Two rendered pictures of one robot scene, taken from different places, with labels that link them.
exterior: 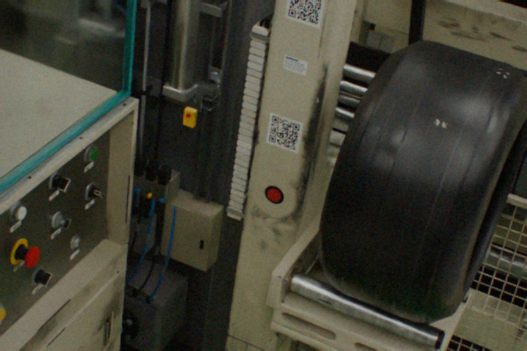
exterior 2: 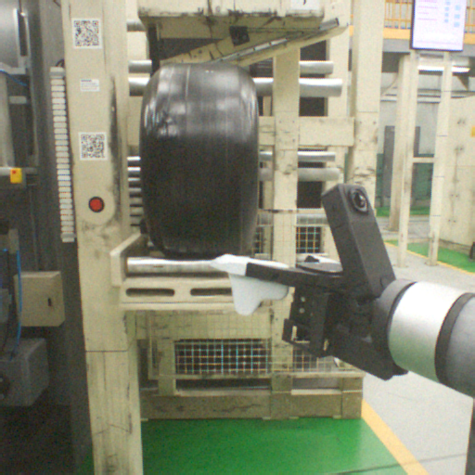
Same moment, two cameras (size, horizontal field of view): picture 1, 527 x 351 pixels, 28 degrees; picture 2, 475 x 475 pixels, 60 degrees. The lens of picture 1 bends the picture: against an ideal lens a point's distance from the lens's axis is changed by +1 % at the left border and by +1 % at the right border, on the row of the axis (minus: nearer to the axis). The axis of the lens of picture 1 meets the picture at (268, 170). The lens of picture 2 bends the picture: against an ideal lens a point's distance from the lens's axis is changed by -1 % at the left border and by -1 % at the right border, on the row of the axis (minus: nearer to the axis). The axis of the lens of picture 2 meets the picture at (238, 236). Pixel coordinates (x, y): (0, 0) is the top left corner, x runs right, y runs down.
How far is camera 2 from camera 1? 1.35 m
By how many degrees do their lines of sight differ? 30
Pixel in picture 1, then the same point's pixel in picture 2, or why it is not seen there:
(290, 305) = (131, 281)
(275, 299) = (118, 276)
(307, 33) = (93, 56)
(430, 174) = (216, 95)
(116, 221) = not seen: outside the picture
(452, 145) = (224, 78)
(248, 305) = (96, 314)
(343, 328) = (178, 281)
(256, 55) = (57, 91)
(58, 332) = not seen: outside the picture
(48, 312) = not seen: outside the picture
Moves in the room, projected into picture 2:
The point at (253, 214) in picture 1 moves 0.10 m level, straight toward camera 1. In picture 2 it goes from (83, 229) to (84, 235)
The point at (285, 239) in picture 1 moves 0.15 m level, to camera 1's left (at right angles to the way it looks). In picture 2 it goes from (113, 240) to (57, 244)
